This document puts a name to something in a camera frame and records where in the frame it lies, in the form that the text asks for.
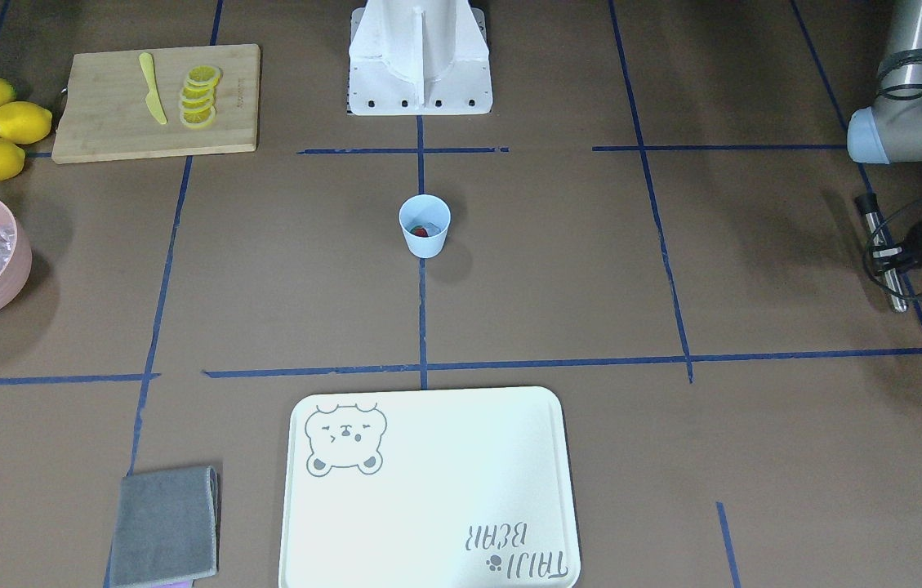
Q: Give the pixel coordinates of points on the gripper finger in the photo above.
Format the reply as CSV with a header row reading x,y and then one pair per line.
x,y
899,258

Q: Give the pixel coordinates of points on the light blue plastic cup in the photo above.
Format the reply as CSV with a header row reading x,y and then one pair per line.
x,y
425,221

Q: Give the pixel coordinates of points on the cream bear tray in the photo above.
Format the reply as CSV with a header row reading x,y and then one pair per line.
x,y
429,488

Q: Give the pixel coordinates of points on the lemon slices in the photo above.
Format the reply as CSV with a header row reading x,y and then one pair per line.
x,y
197,97

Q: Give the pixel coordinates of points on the yellow plastic knife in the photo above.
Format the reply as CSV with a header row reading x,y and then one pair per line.
x,y
153,100

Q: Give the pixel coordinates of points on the grey folded cloth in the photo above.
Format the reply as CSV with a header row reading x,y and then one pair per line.
x,y
166,530

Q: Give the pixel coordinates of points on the wooden cutting board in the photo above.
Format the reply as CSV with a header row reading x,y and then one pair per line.
x,y
106,119

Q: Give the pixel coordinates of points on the yellow lemon back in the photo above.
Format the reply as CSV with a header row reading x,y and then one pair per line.
x,y
24,123

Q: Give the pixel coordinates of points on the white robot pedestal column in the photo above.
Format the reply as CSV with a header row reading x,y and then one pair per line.
x,y
419,58

